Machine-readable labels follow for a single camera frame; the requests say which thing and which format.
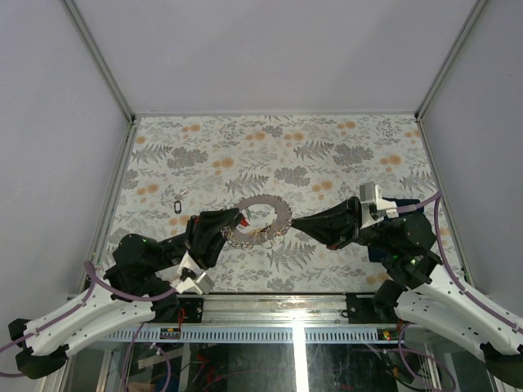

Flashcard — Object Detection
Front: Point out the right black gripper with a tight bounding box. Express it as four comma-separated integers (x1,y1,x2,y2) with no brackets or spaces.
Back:
291,195,397,252

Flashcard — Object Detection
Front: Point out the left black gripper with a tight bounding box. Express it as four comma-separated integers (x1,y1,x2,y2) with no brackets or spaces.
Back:
152,209,246,274

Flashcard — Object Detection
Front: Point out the metal key organizer ring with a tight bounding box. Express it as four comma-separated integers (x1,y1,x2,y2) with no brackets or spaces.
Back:
221,194,293,250

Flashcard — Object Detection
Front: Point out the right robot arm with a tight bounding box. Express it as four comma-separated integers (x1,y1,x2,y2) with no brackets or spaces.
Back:
292,195,522,389

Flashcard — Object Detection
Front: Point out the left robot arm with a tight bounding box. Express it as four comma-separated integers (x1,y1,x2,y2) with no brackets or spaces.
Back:
8,208,244,380

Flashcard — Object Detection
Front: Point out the key with black tag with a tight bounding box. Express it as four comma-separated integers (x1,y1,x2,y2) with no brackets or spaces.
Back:
173,189,187,215

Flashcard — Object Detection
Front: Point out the floral table mat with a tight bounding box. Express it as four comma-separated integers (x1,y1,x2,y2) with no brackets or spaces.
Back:
124,114,477,295

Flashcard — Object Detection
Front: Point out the dark blue cloth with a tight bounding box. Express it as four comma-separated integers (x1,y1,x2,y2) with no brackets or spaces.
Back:
384,198,424,214

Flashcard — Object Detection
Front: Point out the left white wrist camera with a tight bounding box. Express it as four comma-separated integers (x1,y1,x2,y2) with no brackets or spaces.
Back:
174,252,214,295

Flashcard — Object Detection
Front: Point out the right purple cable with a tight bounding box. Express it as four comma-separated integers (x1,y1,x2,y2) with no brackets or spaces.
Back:
394,190,523,389

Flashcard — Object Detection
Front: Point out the aluminium front rail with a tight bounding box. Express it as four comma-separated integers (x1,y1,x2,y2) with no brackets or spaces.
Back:
60,293,502,327

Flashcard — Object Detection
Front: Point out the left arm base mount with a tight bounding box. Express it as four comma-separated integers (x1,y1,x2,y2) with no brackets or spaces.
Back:
150,296,204,324

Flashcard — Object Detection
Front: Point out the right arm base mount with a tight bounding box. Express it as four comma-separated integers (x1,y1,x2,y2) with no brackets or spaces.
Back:
345,292,408,325

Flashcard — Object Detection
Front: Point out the slotted cable duct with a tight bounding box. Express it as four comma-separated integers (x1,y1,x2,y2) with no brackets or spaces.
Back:
100,326,399,344

